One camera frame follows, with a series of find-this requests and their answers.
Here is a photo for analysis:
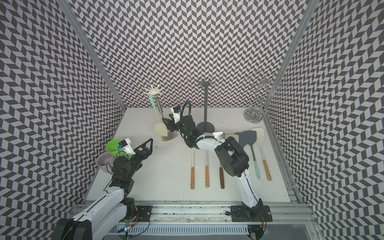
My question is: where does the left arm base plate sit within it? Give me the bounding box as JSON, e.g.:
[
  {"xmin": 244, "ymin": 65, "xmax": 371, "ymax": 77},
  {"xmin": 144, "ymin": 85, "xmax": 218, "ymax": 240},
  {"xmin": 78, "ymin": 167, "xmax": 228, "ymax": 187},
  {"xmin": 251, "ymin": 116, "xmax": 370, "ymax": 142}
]
[{"xmin": 122, "ymin": 206, "xmax": 153, "ymax": 223}]

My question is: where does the cream spoon brown handle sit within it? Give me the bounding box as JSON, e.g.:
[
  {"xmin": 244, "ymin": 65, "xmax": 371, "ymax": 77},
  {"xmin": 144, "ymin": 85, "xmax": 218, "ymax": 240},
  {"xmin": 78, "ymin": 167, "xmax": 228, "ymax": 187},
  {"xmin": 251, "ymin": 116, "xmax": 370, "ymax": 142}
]
[{"xmin": 205, "ymin": 151, "xmax": 210, "ymax": 188}]

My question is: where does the cream spatula wooden handle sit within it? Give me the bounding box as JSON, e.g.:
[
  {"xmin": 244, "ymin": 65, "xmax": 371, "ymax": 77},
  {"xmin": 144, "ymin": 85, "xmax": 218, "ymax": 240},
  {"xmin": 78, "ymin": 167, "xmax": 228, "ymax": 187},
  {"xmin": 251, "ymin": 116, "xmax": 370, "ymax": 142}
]
[{"xmin": 251, "ymin": 128, "xmax": 272, "ymax": 181}]

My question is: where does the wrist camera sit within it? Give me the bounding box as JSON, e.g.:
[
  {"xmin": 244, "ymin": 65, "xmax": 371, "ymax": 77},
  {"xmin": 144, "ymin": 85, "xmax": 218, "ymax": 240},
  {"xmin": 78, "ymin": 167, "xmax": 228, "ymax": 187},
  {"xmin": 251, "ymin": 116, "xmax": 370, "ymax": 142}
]
[
  {"xmin": 118, "ymin": 138, "xmax": 136, "ymax": 156},
  {"xmin": 171, "ymin": 105, "xmax": 182, "ymax": 124}
]

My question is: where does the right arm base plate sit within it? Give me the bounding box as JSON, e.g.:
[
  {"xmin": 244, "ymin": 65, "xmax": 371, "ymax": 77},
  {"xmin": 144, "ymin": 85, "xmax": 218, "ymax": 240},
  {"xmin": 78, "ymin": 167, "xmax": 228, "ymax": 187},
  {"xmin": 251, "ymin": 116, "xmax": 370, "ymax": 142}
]
[{"xmin": 230, "ymin": 206, "xmax": 273, "ymax": 223}]

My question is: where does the cream slotted turner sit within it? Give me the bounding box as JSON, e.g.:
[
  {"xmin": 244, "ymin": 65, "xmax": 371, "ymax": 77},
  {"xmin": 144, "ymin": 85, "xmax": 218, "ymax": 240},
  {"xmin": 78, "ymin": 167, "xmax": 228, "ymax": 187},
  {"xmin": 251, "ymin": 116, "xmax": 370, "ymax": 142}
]
[{"xmin": 149, "ymin": 91, "xmax": 168, "ymax": 137}]

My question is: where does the grey ceramic mug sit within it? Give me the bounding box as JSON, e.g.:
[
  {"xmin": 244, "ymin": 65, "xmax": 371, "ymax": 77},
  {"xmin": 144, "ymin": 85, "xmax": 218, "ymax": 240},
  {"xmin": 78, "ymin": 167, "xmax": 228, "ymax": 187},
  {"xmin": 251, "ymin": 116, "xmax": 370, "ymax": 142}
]
[{"xmin": 96, "ymin": 152, "xmax": 114, "ymax": 175}]

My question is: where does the green plastic goblet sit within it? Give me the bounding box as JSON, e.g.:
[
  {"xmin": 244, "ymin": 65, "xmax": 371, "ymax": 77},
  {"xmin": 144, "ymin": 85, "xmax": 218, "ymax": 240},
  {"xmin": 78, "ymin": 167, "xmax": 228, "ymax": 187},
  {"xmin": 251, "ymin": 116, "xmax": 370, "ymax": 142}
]
[{"xmin": 106, "ymin": 139, "xmax": 130, "ymax": 159}]

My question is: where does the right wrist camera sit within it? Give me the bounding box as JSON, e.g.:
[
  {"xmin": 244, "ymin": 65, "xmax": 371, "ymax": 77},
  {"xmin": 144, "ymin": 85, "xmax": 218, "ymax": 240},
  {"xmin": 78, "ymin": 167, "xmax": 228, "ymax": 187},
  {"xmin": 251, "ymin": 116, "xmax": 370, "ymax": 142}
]
[{"xmin": 171, "ymin": 105, "xmax": 182, "ymax": 124}]

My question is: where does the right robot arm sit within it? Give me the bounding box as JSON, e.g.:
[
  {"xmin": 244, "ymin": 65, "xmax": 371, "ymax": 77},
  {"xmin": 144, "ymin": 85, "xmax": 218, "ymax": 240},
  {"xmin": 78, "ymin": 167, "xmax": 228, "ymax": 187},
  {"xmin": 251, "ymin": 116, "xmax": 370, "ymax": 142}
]
[{"xmin": 163, "ymin": 113, "xmax": 264, "ymax": 220}]

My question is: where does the aluminium front rail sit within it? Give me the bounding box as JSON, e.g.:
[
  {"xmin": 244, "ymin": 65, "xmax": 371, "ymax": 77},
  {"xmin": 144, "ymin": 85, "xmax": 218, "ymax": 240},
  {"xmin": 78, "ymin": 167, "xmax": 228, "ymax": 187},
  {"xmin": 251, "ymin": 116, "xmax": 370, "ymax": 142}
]
[{"xmin": 106, "ymin": 201, "xmax": 324, "ymax": 240}]

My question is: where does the dark grey utensil rack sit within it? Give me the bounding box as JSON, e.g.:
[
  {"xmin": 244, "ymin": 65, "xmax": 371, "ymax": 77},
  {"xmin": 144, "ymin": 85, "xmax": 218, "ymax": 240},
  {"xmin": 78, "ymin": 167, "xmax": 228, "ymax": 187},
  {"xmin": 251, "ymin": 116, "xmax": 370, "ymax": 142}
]
[{"xmin": 197, "ymin": 81, "xmax": 215, "ymax": 133}]

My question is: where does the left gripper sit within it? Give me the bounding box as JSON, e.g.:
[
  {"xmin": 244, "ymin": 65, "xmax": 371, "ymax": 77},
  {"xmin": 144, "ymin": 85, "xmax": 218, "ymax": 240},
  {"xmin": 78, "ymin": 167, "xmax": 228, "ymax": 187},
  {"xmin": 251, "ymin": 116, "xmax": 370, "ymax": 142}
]
[{"xmin": 126, "ymin": 138, "xmax": 153, "ymax": 179}]

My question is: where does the grey spatula mint handle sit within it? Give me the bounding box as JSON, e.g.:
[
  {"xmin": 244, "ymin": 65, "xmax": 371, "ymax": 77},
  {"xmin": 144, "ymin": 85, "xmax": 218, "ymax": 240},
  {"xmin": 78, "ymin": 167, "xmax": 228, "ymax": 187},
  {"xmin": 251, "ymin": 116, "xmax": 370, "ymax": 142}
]
[{"xmin": 243, "ymin": 131, "xmax": 261, "ymax": 180}]

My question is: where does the cream spatula light wood handle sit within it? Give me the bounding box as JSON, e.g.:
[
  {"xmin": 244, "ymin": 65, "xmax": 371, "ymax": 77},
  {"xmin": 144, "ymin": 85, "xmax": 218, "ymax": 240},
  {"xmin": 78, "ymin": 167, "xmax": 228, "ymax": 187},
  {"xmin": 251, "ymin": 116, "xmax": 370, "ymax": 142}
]
[{"xmin": 190, "ymin": 148, "xmax": 196, "ymax": 190}]

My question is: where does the grey turner mint handle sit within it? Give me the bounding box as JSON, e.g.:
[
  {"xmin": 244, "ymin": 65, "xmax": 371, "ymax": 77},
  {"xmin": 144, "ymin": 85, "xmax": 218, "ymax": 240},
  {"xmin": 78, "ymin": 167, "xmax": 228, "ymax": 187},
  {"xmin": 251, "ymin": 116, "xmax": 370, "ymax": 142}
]
[{"xmin": 236, "ymin": 132, "xmax": 248, "ymax": 148}]

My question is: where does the cream turner mint handle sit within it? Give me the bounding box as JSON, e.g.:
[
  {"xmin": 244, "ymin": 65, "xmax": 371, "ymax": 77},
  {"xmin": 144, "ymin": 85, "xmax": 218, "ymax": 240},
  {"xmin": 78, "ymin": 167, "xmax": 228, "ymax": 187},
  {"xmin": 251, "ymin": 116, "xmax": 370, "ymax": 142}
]
[{"xmin": 225, "ymin": 134, "xmax": 239, "ymax": 142}]

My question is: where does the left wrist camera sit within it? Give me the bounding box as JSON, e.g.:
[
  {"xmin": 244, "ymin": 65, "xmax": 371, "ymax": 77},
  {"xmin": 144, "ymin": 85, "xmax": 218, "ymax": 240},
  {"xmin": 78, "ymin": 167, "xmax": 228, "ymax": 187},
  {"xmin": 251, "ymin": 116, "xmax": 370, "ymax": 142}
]
[{"xmin": 118, "ymin": 138, "xmax": 136, "ymax": 156}]

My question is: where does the cream utensil rack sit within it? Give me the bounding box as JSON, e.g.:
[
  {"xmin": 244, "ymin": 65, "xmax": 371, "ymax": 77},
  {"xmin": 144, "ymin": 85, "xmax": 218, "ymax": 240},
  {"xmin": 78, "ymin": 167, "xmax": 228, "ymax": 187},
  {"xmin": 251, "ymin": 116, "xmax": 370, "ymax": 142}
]
[{"xmin": 145, "ymin": 84, "xmax": 179, "ymax": 142}]

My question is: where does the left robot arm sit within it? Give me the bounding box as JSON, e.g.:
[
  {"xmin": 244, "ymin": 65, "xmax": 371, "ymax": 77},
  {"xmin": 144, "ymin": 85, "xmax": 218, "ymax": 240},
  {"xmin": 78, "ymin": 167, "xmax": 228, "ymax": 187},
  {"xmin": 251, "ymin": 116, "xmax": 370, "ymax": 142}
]
[{"xmin": 51, "ymin": 138, "xmax": 153, "ymax": 240}]

